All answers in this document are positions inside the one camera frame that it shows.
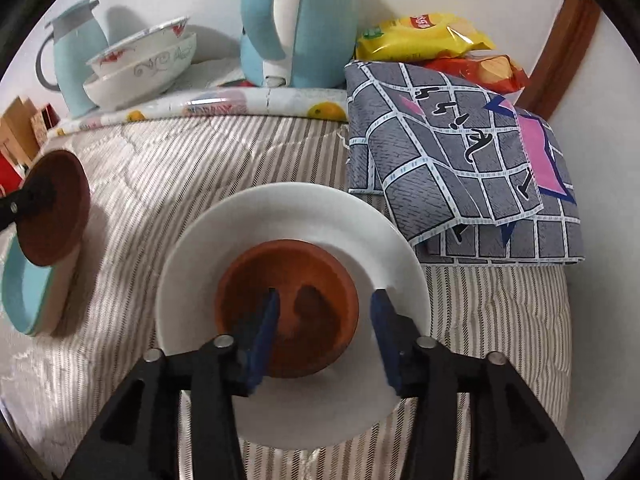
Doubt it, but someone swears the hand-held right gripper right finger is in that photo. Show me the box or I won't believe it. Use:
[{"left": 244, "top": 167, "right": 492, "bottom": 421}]
[{"left": 370, "top": 287, "right": 586, "bottom": 480}]

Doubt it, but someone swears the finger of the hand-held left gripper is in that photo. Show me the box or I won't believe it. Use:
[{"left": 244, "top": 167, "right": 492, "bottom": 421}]
[{"left": 0, "top": 175, "right": 57, "bottom": 231}]

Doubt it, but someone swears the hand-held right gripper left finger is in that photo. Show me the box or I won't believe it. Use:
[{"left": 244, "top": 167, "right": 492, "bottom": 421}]
[{"left": 60, "top": 287, "right": 282, "bottom": 480}]

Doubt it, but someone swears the small brown bowl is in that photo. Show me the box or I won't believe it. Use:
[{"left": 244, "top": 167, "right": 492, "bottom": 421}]
[
  {"left": 15, "top": 150, "right": 92, "bottom": 267},
  {"left": 215, "top": 240, "right": 361, "bottom": 380}
]

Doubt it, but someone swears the blue plate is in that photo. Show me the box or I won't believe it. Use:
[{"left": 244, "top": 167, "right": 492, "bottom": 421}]
[{"left": 0, "top": 245, "right": 83, "bottom": 337}]

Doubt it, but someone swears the plain white bowl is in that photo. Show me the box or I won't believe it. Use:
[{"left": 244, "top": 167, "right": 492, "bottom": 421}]
[{"left": 154, "top": 182, "right": 432, "bottom": 450}]

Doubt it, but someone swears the red paper bag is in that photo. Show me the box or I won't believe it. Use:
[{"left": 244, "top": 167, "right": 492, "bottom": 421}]
[{"left": 0, "top": 152, "right": 26, "bottom": 196}]

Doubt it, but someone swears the brown paper bag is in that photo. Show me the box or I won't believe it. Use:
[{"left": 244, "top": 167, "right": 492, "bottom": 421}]
[{"left": 0, "top": 96, "right": 41, "bottom": 161}]

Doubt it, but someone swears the patterned brown box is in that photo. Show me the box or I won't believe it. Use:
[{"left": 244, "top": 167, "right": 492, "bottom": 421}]
[{"left": 31, "top": 102, "right": 61, "bottom": 141}]

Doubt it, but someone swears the striped tablecloth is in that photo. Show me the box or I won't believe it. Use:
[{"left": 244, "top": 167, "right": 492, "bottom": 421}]
[{"left": 0, "top": 110, "right": 573, "bottom": 480}]

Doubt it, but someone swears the light blue thermos jug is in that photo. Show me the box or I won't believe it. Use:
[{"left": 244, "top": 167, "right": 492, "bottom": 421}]
[{"left": 36, "top": 0, "right": 110, "bottom": 118}]

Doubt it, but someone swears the white bowl with grey pattern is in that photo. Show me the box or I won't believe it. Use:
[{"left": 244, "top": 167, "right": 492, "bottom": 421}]
[{"left": 82, "top": 32, "right": 198, "bottom": 111}]

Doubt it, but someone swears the white bowl with blue-red pattern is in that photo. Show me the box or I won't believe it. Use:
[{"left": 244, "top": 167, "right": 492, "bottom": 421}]
[{"left": 86, "top": 16, "right": 192, "bottom": 78}]

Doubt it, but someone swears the grey checked folded cloth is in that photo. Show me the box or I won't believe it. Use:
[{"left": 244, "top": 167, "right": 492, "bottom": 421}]
[{"left": 345, "top": 60, "right": 586, "bottom": 265}]

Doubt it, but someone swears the rolled floral plastic sheet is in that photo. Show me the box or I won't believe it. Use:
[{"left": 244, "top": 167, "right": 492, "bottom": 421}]
[{"left": 47, "top": 85, "right": 351, "bottom": 136}]

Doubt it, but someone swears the red chip bag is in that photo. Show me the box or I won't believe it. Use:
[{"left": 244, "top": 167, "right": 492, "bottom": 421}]
[{"left": 422, "top": 52, "right": 530, "bottom": 93}]

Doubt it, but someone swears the yellow chip bag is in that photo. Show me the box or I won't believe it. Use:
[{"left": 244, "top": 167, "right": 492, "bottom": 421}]
[{"left": 355, "top": 12, "right": 496, "bottom": 61}]

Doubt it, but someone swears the light blue electric kettle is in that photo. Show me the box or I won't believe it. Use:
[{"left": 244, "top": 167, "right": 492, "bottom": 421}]
[{"left": 240, "top": 0, "right": 357, "bottom": 90}]

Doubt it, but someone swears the brown wooden door frame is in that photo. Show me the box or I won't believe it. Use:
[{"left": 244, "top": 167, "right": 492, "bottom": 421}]
[{"left": 515, "top": 0, "right": 601, "bottom": 121}]

